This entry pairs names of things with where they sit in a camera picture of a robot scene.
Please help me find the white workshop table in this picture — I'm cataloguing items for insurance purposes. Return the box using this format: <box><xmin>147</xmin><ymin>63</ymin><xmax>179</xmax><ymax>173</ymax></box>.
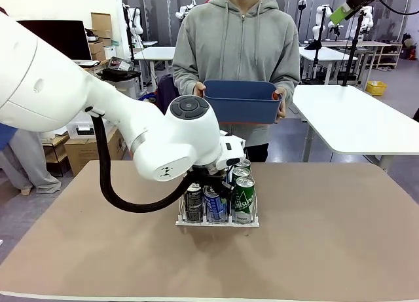
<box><xmin>299</xmin><ymin>46</ymin><xmax>359</xmax><ymax>86</ymax></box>
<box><xmin>133</xmin><ymin>46</ymin><xmax>176</xmax><ymax>93</ymax></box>

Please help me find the small brown cardboard box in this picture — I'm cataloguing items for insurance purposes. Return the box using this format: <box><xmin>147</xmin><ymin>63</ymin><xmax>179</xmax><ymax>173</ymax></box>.
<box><xmin>88</xmin><ymin>39</ymin><xmax>107</xmax><ymax>62</ymax></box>

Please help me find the black bag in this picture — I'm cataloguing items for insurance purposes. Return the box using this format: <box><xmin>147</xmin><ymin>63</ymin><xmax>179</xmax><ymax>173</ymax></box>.
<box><xmin>97</xmin><ymin>68</ymin><xmax>142</xmax><ymax>83</ymax></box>

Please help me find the large brown cardboard box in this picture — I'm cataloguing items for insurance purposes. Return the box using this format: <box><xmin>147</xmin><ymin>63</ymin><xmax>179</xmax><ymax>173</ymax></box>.
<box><xmin>64</xmin><ymin>126</ymin><xmax>127</xmax><ymax>177</ymax></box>

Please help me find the slim black camera stand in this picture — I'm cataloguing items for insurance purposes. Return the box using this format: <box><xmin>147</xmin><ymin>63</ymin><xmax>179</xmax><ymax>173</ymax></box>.
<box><xmin>312</xmin><ymin>5</ymin><xmax>328</xmax><ymax>85</ymax></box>

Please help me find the large white table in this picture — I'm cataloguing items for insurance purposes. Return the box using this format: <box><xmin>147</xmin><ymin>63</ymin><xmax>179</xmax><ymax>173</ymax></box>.
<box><xmin>290</xmin><ymin>85</ymin><xmax>419</xmax><ymax>172</ymax></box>

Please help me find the person's left forearm grey sleeve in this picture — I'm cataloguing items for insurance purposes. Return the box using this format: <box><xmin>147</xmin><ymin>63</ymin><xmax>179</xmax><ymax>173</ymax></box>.
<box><xmin>278</xmin><ymin>58</ymin><xmax>301</xmax><ymax>96</ymax></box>

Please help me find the person's right forearm grey sleeve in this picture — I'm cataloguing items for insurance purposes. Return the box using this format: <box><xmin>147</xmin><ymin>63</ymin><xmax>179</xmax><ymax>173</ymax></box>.
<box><xmin>172</xmin><ymin>58</ymin><xmax>201</xmax><ymax>93</ymax></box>

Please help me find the wooden shelf workbench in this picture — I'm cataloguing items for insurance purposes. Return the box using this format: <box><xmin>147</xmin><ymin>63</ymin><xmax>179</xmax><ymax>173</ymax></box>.
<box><xmin>322</xmin><ymin>41</ymin><xmax>403</xmax><ymax>70</ymax></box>

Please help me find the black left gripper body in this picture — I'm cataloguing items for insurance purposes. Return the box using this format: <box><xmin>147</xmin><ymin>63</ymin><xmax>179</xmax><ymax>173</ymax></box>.
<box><xmin>187</xmin><ymin>164</ymin><xmax>230</xmax><ymax>187</ymax></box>

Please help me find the black computer monitor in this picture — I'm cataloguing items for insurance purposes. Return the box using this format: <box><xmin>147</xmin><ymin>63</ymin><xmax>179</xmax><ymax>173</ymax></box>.
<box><xmin>16</xmin><ymin>20</ymin><xmax>93</xmax><ymax>63</ymax></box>

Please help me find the person's left hand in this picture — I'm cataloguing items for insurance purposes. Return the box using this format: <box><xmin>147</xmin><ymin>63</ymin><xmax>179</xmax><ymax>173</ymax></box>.
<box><xmin>272</xmin><ymin>87</ymin><xmax>289</xmax><ymax>124</ymax></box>

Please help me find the tall open cardboard box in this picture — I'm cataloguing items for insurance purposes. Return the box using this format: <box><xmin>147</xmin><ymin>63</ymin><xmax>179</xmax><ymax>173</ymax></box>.
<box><xmin>90</xmin><ymin>12</ymin><xmax>113</xmax><ymax>40</ymax></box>

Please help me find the blue basket with orange handles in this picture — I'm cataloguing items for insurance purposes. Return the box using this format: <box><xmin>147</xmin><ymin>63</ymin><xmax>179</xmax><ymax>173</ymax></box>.
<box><xmin>202</xmin><ymin>80</ymin><xmax>284</xmax><ymax>125</ymax></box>

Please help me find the person in grey hoodie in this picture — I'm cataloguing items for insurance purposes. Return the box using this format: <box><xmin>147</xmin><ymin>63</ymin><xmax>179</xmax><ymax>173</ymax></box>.
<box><xmin>172</xmin><ymin>0</ymin><xmax>301</xmax><ymax>162</ymax></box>

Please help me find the black Pepsi can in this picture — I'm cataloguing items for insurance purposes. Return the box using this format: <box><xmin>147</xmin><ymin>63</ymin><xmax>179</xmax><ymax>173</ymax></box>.
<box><xmin>185</xmin><ymin>182</ymin><xmax>204</xmax><ymax>223</ymax></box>

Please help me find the clear plastic storage box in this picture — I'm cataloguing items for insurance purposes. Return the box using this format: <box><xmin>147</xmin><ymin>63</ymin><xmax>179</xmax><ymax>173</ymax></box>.
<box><xmin>67</xmin><ymin>123</ymin><xmax>99</xmax><ymax>140</ymax></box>

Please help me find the clear plastic can dispenser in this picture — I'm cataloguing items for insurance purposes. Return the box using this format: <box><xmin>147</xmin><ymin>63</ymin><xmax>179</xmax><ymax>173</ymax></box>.
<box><xmin>175</xmin><ymin>156</ymin><xmax>262</xmax><ymax>228</ymax></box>

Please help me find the small wooden side table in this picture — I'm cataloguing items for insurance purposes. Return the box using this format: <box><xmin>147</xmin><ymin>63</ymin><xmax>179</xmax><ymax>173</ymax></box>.
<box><xmin>42</xmin><ymin>133</ymin><xmax>71</xmax><ymax>178</ymax></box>

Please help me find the black tripod stand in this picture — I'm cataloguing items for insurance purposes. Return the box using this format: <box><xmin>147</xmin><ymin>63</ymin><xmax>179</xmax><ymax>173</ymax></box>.
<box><xmin>341</xmin><ymin>9</ymin><xmax>367</xmax><ymax>87</ymax></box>

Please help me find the dark purple jacket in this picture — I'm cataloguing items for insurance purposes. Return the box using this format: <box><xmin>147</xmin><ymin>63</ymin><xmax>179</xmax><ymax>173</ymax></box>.
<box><xmin>156</xmin><ymin>74</ymin><xmax>181</xmax><ymax>116</ymax></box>

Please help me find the yellow plastic crate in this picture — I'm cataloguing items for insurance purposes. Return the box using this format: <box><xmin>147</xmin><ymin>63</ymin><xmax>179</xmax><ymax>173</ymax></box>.
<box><xmin>365</xmin><ymin>81</ymin><xmax>388</xmax><ymax>97</ymax></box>

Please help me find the wire basket with items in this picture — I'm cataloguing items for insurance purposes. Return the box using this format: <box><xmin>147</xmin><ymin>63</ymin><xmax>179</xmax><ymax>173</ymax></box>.
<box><xmin>109</xmin><ymin>56</ymin><xmax>135</xmax><ymax>72</ymax></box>

